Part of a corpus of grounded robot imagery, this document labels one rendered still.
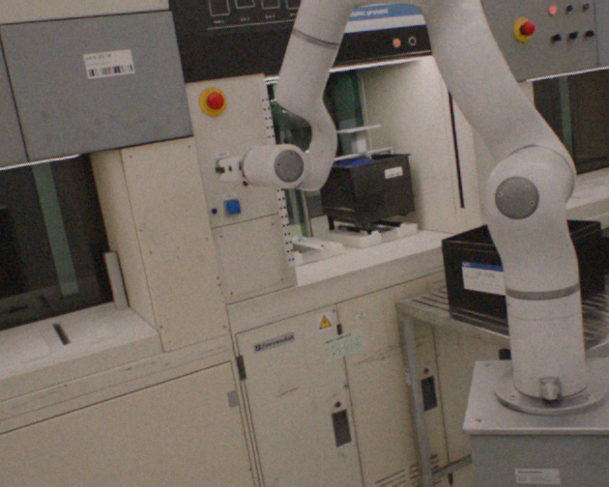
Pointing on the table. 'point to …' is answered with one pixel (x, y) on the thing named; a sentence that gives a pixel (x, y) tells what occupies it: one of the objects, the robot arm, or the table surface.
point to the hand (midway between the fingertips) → (230, 165)
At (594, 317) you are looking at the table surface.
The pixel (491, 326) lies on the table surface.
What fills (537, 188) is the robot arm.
